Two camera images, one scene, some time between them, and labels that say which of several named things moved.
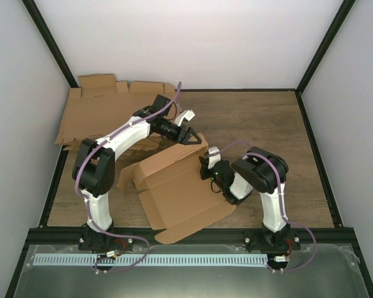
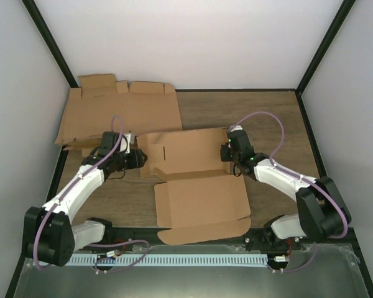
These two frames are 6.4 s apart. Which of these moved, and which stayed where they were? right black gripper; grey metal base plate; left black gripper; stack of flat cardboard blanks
Moved: right black gripper; left black gripper
Stayed: stack of flat cardboard blanks; grey metal base plate
